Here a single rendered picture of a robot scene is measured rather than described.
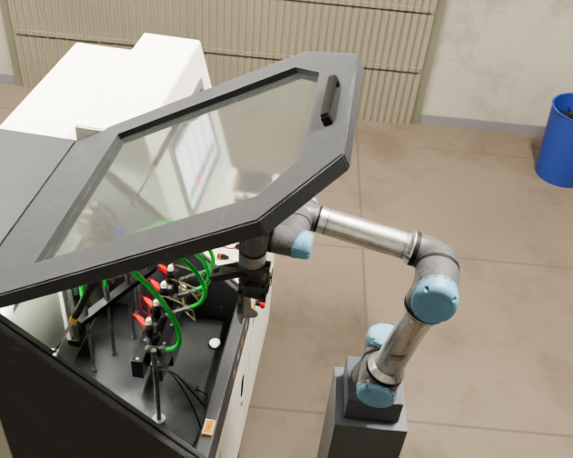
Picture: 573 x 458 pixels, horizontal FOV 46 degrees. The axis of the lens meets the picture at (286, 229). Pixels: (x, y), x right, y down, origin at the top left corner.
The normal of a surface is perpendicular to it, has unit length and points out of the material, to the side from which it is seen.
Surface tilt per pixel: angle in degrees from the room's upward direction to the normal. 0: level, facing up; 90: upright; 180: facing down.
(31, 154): 0
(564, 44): 90
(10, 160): 0
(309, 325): 0
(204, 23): 90
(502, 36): 90
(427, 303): 83
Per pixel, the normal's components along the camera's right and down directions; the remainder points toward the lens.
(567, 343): 0.08, -0.76
